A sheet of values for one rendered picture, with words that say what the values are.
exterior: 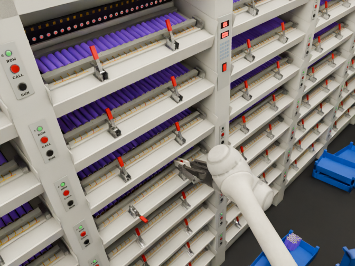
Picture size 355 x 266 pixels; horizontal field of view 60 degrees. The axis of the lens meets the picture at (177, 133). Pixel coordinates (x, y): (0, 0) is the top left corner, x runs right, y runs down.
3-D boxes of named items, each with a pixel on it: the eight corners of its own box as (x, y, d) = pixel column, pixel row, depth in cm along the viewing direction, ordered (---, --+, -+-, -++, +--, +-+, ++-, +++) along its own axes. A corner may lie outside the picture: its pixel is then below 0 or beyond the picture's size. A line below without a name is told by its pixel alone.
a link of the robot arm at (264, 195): (244, 180, 114) (231, 160, 106) (282, 195, 103) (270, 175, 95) (229, 204, 111) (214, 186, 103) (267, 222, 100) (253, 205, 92)
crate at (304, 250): (287, 238, 211) (290, 228, 208) (316, 256, 198) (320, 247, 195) (264, 258, 190) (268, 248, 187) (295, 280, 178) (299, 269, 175)
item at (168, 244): (213, 217, 167) (219, 206, 157) (122, 301, 135) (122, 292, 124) (187, 191, 175) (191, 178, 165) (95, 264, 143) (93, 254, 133)
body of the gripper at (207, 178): (213, 193, 113) (195, 185, 120) (227, 181, 118) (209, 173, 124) (209, 177, 110) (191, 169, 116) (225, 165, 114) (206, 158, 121)
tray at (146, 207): (213, 165, 144) (217, 153, 137) (103, 250, 112) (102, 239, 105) (183, 138, 152) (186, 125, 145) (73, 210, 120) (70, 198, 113)
